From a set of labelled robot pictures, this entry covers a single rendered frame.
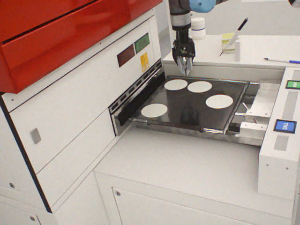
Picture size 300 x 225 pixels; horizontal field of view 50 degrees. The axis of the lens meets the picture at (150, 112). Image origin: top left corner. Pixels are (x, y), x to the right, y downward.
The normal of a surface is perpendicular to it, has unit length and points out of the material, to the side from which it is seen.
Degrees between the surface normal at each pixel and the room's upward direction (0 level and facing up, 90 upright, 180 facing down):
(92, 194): 90
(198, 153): 0
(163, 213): 90
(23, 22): 90
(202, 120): 0
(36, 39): 90
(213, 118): 0
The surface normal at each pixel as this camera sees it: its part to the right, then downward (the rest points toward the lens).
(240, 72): -0.43, 0.51
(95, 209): 0.89, 0.11
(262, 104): -0.15, -0.85
